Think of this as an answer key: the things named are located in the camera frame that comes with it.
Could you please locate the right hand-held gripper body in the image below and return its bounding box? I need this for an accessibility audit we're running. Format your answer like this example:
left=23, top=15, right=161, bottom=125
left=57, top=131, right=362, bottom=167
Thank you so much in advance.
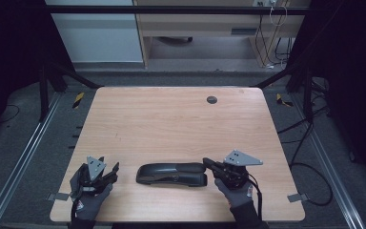
left=213, top=149, right=264, bottom=191

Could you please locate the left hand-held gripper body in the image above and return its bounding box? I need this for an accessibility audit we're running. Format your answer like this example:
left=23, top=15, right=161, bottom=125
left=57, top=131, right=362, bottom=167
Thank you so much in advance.
left=70, top=156, right=113, bottom=199

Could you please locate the person's right hand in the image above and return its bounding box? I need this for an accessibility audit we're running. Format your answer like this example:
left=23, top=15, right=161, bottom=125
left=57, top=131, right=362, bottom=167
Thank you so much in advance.
left=213, top=177, right=255, bottom=210

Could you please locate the grey tape piece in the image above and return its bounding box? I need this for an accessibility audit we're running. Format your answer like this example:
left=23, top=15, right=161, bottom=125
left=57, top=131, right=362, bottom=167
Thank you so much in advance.
left=46, top=192, right=71, bottom=202
left=286, top=193, right=310, bottom=203

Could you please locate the white cabinet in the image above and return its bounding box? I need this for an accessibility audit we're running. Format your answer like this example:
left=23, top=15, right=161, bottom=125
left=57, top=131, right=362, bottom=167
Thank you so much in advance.
left=46, top=0, right=144, bottom=64

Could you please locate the light wooden desk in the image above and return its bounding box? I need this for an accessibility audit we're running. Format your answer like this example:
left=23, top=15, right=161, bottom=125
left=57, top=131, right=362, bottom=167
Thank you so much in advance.
left=132, top=0, right=313, bottom=70

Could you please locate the dark curtain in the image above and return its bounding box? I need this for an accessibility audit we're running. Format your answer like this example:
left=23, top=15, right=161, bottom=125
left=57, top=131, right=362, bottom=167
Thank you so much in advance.
left=0, top=0, right=75, bottom=151
left=294, top=0, right=366, bottom=192

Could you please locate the black metal crossbar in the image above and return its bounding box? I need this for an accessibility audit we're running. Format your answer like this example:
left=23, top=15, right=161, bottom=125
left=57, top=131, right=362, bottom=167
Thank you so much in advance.
left=44, top=4, right=313, bottom=16

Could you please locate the right hand-held gripper cable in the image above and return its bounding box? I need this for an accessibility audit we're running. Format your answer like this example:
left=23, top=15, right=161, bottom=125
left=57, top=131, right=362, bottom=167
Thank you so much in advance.
left=247, top=173, right=265, bottom=222

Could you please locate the yellow-handled tool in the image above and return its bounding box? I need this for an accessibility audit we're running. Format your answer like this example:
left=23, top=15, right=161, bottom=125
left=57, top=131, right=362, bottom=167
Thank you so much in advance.
left=71, top=92, right=86, bottom=110

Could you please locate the aluminium floor rail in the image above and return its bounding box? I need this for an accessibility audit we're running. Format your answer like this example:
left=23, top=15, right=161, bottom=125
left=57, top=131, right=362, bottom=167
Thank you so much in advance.
left=0, top=92, right=63, bottom=229
left=292, top=94, right=366, bottom=229

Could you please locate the black metal frame stand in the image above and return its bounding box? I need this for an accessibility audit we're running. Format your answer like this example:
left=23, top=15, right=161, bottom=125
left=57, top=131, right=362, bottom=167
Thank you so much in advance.
left=254, top=63, right=315, bottom=123
left=37, top=58, right=104, bottom=123

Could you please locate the looped black floor cable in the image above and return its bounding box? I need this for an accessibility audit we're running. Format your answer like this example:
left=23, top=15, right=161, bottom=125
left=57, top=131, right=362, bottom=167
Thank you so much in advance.
left=288, top=120, right=335, bottom=207

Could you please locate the thin black floor cable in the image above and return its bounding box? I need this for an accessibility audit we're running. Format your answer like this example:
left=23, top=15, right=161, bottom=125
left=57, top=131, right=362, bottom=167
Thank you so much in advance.
left=1, top=104, right=21, bottom=124

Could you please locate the black hanging cable bundle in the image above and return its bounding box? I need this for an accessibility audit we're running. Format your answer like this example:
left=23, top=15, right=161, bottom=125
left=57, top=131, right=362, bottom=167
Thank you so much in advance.
left=254, top=2, right=293, bottom=69

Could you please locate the white hanging cable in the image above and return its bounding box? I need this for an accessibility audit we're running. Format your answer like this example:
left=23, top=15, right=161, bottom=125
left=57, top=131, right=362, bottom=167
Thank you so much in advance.
left=268, top=5, right=289, bottom=28

